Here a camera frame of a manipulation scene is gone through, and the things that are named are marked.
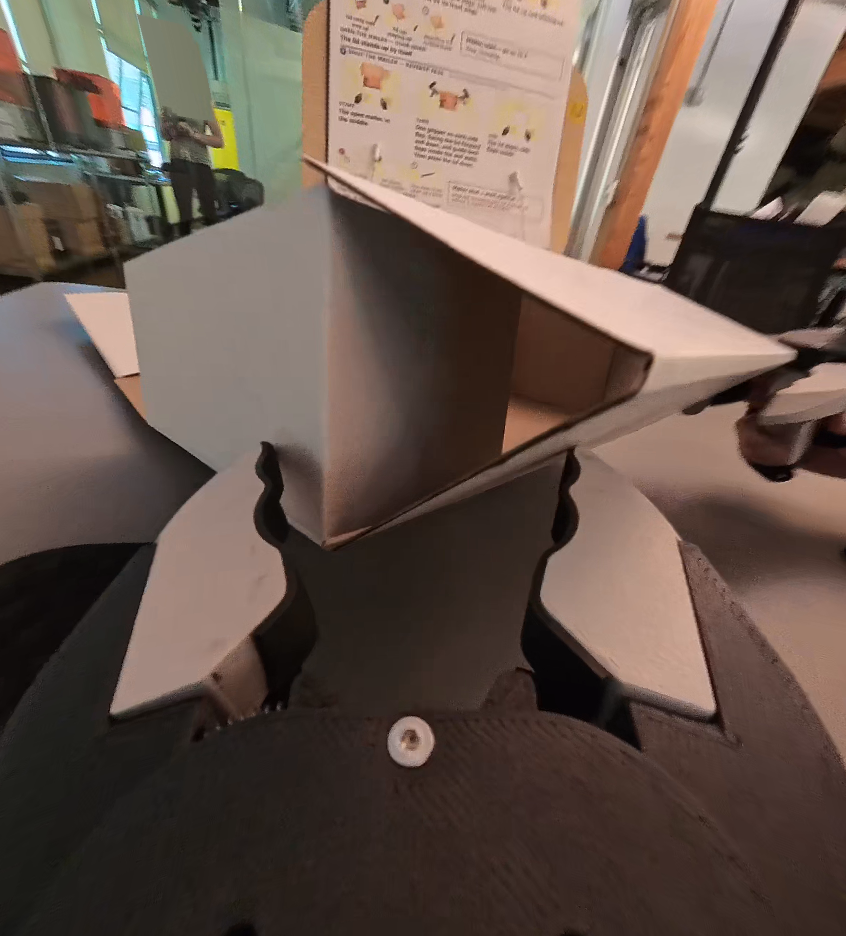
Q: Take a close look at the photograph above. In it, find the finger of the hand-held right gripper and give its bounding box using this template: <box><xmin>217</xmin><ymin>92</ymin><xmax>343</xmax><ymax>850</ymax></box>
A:
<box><xmin>777</xmin><ymin>328</ymin><xmax>846</xmax><ymax>367</ymax></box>
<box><xmin>686</xmin><ymin>366</ymin><xmax>846</xmax><ymax>427</ymax></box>

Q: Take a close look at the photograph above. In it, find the black pole stand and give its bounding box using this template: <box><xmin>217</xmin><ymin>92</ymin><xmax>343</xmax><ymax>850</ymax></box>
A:
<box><xmin>708</xmin><ymin>0</ymin><xmax>807</xmax><ymax>211</ymax></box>

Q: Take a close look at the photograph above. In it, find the black mesh chair back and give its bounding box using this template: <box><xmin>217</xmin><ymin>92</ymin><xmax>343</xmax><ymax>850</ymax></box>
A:
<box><xmin>666</xmin><ymin>207</ymin><xmax>846</xmax><ymax>335</ymax></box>

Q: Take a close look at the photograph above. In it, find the white and brown cardboard box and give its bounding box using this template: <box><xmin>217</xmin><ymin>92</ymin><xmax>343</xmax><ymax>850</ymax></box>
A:
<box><xmin>64</xmin><ymin>157</ymin><xmax>797</xmax><ymax>551</ymax></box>

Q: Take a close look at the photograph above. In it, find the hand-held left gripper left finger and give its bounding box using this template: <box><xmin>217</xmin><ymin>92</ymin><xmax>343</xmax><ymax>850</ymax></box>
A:
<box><xmin>110</xmin><ymin>442</ymin><xmax>319</xmax><ymax>721</ymax></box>

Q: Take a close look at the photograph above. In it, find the yellow panel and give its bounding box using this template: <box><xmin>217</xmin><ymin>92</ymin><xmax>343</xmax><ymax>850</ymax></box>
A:
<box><xmin>211</xmin><ymin>110</ymin><xmax>241</xmax><ymax>171</ymax></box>

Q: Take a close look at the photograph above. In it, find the labelled cardboard piece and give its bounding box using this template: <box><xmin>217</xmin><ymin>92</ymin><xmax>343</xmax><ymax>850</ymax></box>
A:
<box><xmin>302</xmin><ymin>0</ymin><xmax>588</xmax><ymax>253</ymax></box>

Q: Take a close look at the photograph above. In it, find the metal shelf rack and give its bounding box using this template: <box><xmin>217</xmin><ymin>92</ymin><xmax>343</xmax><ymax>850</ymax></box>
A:
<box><xmin>0</xmin><ymin>135</ymin><xmax>175</xmax><ymax>280</ymax></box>

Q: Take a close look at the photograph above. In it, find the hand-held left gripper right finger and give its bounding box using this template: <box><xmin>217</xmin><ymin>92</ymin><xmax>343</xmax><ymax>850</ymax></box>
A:
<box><xmin>521</xmin><ymin>448</ymin><xmax>718</xmax><ymax>721</ymax></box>

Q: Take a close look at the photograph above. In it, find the wooden pillar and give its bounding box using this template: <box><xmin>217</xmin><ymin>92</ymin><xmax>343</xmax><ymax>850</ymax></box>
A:
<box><xmin>590</xmin><ymin>0</ymin><xmax>720</xmax><ymax>269</ymax></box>

